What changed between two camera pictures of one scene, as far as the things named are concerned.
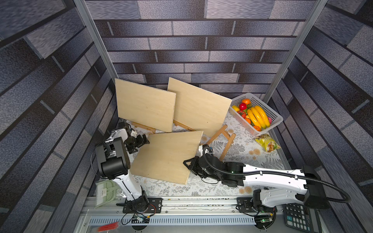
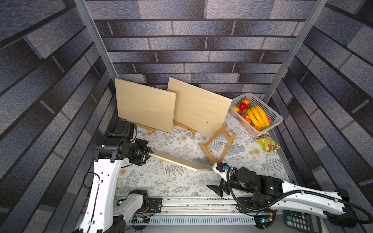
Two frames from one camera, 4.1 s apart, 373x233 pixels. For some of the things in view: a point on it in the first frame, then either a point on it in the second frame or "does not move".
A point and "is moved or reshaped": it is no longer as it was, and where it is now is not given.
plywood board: [145, 105] does not move
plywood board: [161, 156] is moved or reshaped
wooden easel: [183, 125] does not move
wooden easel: [140, 126] does not move
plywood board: [199, 108] does not move
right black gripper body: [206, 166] -> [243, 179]
